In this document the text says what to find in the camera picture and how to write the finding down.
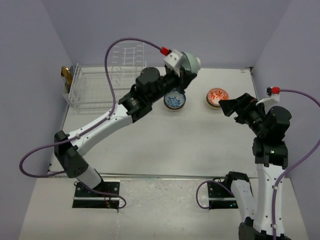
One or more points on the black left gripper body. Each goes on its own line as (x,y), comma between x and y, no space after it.
(170,80)

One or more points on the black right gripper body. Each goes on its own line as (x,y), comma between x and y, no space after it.
(252,114)

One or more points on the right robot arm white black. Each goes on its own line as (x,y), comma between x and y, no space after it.
(261,217)

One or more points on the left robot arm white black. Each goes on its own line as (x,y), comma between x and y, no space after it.
(149,87)

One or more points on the gold utensil in holder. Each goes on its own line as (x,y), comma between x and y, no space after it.
(67,78)

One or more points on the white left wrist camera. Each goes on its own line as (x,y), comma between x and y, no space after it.
(173,59)

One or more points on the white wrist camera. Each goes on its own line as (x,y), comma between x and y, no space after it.
(272,96)
(173,59)

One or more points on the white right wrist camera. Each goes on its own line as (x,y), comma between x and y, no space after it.
(272,96)

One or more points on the white wire dish rack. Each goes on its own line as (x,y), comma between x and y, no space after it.
(90,90)

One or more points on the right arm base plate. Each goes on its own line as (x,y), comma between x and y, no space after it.
(219,198)

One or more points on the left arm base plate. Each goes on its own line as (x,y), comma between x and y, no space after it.
(86,199)

